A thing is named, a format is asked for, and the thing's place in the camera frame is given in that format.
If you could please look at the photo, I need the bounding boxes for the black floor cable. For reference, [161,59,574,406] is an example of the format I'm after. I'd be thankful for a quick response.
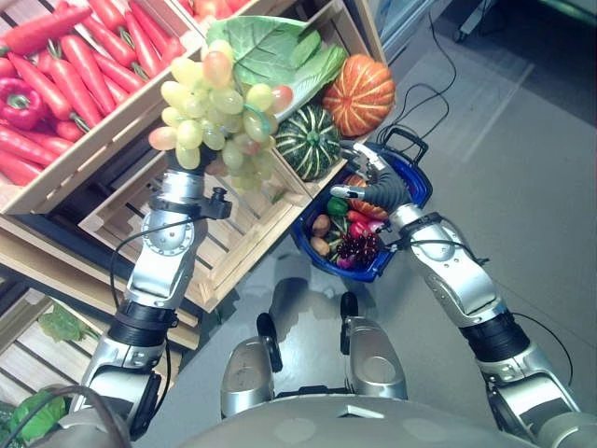
[376,0,462,145]

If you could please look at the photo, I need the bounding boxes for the green lettuce leaf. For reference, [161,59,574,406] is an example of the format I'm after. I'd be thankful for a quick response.
[36,302,102,344]

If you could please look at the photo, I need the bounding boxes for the bright green leafy vegetable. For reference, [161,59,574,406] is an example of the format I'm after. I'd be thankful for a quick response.
[0,386,72,445]

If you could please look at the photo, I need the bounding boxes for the white cabinet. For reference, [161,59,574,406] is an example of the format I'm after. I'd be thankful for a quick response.
[368,0,440,64]

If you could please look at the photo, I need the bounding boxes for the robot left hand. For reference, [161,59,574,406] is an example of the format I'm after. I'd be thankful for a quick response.
[198,153,229,176]

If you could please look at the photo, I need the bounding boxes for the silver robot right leg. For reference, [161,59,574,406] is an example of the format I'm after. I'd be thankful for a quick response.
[340,290,410,403]

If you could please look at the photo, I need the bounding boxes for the pale green napa cabbage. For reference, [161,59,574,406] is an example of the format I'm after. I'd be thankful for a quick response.
[273,43,349,122]

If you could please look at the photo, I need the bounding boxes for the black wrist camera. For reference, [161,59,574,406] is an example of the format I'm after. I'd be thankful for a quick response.
[206,186,233,220]

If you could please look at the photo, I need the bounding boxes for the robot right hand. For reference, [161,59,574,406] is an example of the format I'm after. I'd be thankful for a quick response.
[330,141,409,208]

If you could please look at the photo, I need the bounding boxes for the blue shopping basket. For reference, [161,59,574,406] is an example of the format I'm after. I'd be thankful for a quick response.
[291,139,433,284]

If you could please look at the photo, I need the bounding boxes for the wooden crate with tomatoes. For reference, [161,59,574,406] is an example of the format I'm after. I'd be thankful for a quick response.
[171,0,299,36]

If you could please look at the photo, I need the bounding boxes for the green cabbage leaf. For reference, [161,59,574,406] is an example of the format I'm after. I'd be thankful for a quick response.
[204,15,323,88]

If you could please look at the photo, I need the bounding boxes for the silver robot left leg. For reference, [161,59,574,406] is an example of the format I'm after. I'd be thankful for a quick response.
[219,311,285,420]

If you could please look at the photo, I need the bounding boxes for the dark shoulder cable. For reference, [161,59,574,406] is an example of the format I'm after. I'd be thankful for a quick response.
[7,384,132,448]

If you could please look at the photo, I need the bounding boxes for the silver robot leg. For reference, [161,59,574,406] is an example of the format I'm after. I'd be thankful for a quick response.
[340,290,410,403]
[219,311,285,420]

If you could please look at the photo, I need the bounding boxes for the small green bell pepper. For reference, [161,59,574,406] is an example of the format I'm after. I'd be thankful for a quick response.
[326,196,352,217]

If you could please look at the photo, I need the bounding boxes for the red tomatoes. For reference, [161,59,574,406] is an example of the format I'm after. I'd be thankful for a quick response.
[179,0,251,22]

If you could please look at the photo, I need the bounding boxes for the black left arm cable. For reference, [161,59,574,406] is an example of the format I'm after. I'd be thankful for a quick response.
[109,212,220,323]

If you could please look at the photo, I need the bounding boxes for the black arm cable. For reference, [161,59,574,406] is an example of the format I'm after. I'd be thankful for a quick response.
[109,212,220,323]
[377,226,575,388]

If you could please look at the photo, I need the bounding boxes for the green grape bunch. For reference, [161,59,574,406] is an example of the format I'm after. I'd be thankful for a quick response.
[147,38,295,192]

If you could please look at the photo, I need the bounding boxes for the dark red grape bunch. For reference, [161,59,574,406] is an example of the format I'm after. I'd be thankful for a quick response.
[336,231,382,263]

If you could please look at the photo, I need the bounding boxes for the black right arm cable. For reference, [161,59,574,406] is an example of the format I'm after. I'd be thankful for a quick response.
[377,226,575,388]

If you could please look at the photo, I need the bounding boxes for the red bell pepper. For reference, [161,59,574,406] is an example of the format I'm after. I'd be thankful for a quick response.
[0,77,46,132]

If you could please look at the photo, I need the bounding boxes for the wooden display shelf frame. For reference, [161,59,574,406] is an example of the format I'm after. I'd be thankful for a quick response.
[0,212,202,352]

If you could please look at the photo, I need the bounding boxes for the small orange pumpkin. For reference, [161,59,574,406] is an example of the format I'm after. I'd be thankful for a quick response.
[345,174,391,221]

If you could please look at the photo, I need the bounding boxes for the wooden crate with pumpkins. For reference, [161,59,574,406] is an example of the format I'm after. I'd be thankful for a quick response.
[269,0,389,200]

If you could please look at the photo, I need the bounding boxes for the wooden crate with carrots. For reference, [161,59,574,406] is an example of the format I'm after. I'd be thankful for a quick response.
[0,0,212,217]

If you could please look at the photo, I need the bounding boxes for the green striped pumpkin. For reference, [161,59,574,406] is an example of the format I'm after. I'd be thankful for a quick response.
[273,103,344,183]

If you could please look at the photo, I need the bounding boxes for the black telescopic basket handle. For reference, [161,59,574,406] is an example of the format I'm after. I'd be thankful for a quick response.
[382,125,429,165]

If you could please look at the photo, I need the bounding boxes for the grey wheeled cart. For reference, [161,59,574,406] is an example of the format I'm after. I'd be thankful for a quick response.
[454,0,597,46]

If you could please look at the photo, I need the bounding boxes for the empty slatted wooden crate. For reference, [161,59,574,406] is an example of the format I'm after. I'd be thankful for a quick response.
[77,148,314,315]

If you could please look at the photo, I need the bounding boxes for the grey robot torso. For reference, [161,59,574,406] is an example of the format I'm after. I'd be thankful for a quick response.
[179,395,533,448]

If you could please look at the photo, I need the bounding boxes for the orange striped pumpkin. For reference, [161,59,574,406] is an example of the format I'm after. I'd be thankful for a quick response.
[321,53,397,138]

